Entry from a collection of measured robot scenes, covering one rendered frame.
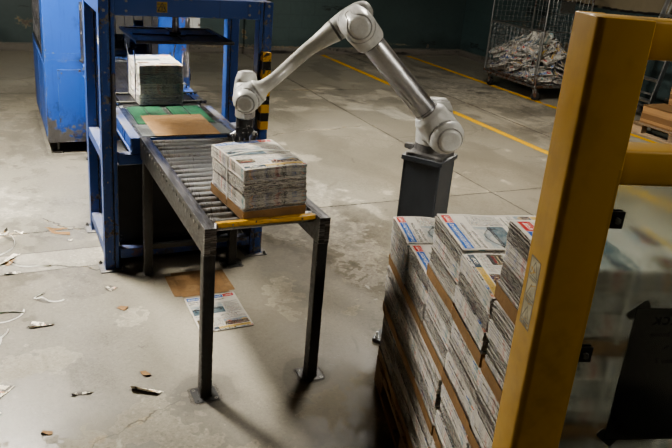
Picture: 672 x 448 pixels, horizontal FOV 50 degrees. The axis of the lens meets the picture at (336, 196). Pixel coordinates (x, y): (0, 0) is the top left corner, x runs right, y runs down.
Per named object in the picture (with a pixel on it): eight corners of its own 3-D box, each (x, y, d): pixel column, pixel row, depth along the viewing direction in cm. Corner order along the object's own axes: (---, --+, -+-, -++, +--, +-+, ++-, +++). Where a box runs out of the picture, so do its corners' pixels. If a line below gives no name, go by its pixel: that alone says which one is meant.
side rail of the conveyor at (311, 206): (329, 243, 310) (331, 217, 305) (318, 244, 307) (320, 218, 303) (235, 152, 422) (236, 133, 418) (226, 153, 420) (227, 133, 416)
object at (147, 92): (183, 104, 474) (184, 64, 465) (138, 105, 461) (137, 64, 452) (170, 91, 506) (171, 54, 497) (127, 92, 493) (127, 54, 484)
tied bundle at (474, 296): (563, 318, 231) (577, 253, 223) (606, 370, 204) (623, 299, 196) (449, 317, 226) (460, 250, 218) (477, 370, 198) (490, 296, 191)
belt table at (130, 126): (243, 149, 423) (243, 132, 420) (130, 154, 396) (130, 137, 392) (210, 119, 482) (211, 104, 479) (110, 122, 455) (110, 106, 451)
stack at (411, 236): (452, 379, 340) (479, 217, 312) (553, 590, 232) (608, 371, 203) (372, 379, 334) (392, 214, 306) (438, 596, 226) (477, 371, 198)
